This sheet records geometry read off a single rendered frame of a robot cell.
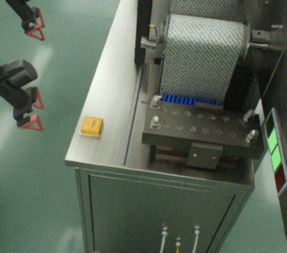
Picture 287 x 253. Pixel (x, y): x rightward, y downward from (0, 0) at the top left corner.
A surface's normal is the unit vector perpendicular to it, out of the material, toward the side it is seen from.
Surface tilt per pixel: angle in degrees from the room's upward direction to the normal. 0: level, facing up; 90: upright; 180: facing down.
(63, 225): 0
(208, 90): 90
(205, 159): 90
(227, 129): 0
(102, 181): 90
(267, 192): 0
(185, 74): 90
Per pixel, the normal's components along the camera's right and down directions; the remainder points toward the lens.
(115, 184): -0.12, 0.70
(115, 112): 0.07, -0.70
